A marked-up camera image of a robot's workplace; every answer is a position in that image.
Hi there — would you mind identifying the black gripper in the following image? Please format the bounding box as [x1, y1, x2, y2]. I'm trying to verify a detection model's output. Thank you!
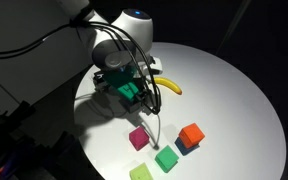
[119, 94, 142, 108]

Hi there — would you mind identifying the pink block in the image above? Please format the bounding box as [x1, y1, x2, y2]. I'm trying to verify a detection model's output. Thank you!
[128, 125, 151, 152]

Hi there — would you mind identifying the orange block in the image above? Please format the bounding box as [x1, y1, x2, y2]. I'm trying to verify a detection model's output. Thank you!
[178, 122, 206, 149]

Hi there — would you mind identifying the blue block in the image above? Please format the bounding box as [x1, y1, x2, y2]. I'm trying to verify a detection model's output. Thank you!
[174, 136, 201, 157]

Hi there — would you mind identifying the lime green block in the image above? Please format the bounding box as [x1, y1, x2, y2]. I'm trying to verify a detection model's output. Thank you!
[129, 162, 155, 180]

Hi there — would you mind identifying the black white letter cube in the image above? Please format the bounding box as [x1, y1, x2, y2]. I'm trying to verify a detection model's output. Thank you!
[92, 71, 110, 94]

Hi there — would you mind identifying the yellow banana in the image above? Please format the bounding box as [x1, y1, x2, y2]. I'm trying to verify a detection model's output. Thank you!
[154, 77, 183, 96]

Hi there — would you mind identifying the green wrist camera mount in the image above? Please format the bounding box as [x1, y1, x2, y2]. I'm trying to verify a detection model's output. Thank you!
[103, 66, 142, 101]

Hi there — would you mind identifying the black USB camera cable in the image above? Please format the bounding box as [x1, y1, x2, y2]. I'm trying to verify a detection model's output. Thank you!
[0, 18, 162, 116]

